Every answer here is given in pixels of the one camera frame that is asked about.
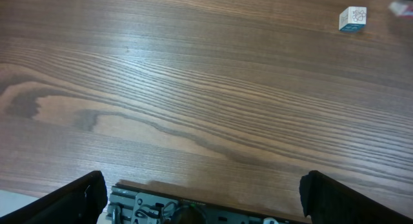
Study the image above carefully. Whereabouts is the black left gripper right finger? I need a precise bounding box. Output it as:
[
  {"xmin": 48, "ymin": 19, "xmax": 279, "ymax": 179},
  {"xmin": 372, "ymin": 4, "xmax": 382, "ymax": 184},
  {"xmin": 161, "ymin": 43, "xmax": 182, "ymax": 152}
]
[{"xmin": 299, "ymin": 170, "xmax": 412, "ymax": 224}]

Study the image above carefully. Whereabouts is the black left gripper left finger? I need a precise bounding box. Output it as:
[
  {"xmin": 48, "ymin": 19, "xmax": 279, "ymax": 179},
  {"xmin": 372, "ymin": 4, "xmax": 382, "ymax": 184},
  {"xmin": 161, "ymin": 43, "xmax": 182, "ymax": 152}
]
[{"xmin": 1, "ymin": 170, "xmax": 108, "ymax": 224}]

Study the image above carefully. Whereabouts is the blue number wooden block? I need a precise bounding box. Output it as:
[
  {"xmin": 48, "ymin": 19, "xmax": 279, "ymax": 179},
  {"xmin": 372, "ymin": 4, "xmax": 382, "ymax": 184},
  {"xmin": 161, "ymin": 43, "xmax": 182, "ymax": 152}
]
[{"xmin": 338, "ymin": 6, "xmax": 367, "ymax": 32}]

